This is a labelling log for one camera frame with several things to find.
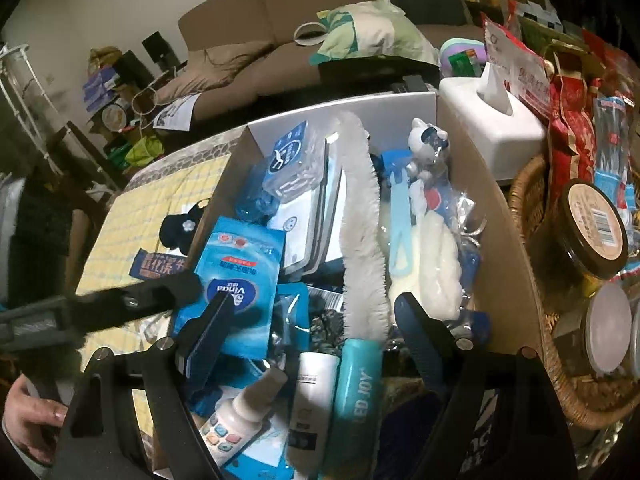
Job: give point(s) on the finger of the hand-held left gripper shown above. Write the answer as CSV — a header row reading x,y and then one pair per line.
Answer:
x,y
145,295

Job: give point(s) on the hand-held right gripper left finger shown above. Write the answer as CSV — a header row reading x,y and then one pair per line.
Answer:
x,y
207,340

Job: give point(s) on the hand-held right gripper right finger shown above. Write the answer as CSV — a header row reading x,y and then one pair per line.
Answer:
x,y
420,345

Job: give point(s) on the large blue wet wipes packet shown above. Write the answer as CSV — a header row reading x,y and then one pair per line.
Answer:
x,y
240,270

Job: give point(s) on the cardboard box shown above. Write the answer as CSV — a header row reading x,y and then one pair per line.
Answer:
x,y
500,220

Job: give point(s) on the person's left hand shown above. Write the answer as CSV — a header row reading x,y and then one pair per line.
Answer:
x,y
27,415

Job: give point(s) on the long dark blue snack packet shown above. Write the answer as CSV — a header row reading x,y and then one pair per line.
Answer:
x,y
155,267

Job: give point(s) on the white spray bottle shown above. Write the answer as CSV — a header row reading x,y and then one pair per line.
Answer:
x,y
235,410

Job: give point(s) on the teal tube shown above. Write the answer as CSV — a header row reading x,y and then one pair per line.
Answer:
x,y
357,400

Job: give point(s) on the yellow checkered mat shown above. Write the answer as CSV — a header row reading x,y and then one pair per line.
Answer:
x,y
145,210

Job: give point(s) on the small blue sachet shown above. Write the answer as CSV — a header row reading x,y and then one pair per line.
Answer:
x,y
292,310

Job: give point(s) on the dark patterned packet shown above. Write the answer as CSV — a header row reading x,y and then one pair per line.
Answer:
x,y
325,325

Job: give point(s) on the white bottle with dark label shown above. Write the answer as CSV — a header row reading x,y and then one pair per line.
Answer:
x,y
315,385

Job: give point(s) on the clear plastic bag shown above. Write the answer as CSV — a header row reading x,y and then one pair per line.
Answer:
x,y
467,240

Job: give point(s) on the light blue plastic comb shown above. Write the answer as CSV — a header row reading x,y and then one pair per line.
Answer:
x,y
400,230

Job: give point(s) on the white fluffy duster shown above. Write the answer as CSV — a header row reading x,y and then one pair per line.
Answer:
x,y
360,240

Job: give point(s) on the green bag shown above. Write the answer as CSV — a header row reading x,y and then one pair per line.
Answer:
x,y
142,152

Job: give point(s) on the white smiley pouch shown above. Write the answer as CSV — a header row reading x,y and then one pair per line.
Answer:
x,y
295,225

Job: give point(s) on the blue transparent pouch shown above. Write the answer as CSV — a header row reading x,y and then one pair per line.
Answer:
x,y
255,200

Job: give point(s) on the wicker basket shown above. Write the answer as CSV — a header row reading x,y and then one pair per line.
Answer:
x,y
565,385

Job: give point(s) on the dark wooden stand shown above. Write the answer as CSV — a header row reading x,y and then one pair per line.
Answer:
x,y
85,155

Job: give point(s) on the grey flat case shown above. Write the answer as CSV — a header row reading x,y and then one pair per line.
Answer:
x,y
330,210

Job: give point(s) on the round tin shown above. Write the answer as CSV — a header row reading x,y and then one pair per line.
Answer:
x,y
115,119

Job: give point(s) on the white printed paper sheet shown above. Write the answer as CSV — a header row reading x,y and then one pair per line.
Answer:
x,y
175,112

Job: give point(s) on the grey lid jar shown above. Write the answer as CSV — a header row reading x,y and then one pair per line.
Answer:
x,y
607,330

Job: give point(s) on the white toy figure with sunglasses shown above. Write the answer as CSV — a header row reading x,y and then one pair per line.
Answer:
x,y
425,145

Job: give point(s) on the clear box with blue label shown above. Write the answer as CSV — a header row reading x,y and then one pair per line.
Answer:
x,y
292,155

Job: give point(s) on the blue storage boxes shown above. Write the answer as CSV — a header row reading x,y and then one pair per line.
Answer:
x,y
100,87

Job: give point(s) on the brown lid jar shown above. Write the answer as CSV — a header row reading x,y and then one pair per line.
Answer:
x,y
595,220

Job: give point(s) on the white tissue box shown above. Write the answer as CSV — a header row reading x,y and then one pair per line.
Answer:
x,y
480,125

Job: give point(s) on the white metal rack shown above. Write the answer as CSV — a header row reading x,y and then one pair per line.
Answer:
x,y
20,90

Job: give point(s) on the black speaker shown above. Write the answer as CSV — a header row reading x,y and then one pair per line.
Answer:
x,y
160,50

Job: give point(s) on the blue toothbrush pack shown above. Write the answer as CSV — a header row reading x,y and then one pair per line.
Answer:
x,y
610,160

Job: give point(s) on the red and gold packet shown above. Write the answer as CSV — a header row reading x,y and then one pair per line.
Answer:
x,y
570,125

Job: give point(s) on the flat black box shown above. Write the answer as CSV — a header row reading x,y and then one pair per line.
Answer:
x,y
370,72

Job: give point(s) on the white and red snack bag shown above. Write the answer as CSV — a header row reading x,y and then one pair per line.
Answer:
x,y
525,65

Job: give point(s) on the purple lidded container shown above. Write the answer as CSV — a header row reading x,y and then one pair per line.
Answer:
x,y
460,47

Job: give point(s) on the white tape roll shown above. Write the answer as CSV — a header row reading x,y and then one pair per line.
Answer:
x,y
296,30

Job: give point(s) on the floral pillow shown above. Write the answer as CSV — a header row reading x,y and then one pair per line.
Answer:
x,y
380,30

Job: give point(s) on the dark cushion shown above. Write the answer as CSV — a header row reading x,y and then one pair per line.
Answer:
x,y
425,5

